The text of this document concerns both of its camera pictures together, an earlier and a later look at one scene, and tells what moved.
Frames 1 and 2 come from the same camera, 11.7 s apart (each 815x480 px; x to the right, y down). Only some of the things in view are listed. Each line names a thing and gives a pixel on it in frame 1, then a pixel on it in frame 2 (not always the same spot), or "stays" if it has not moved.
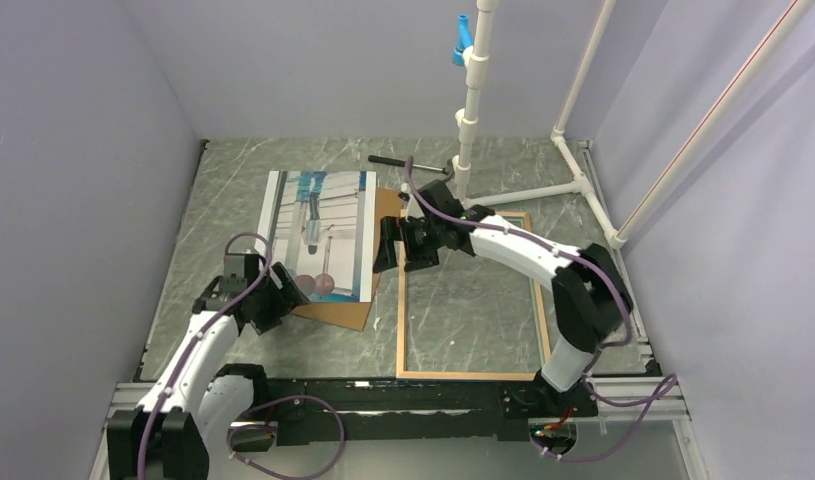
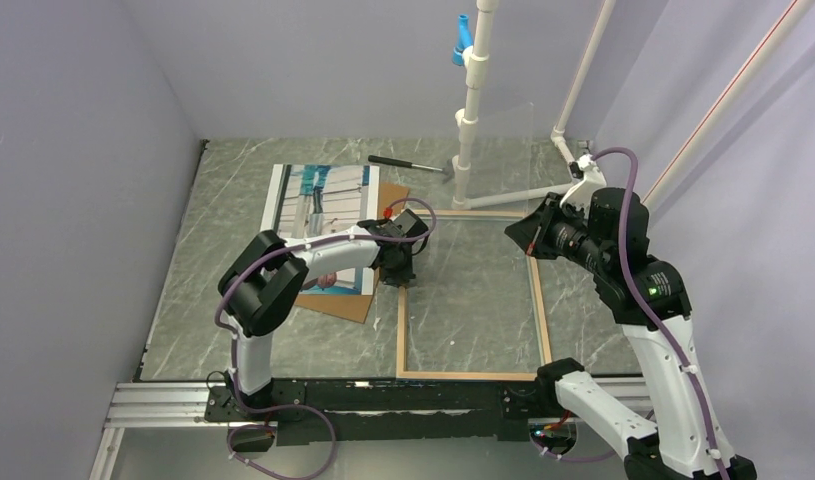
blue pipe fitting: [464, 40] stays
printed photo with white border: [320, 228] stays
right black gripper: [387, 256] to [532, 232]
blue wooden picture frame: [541, 343] stays
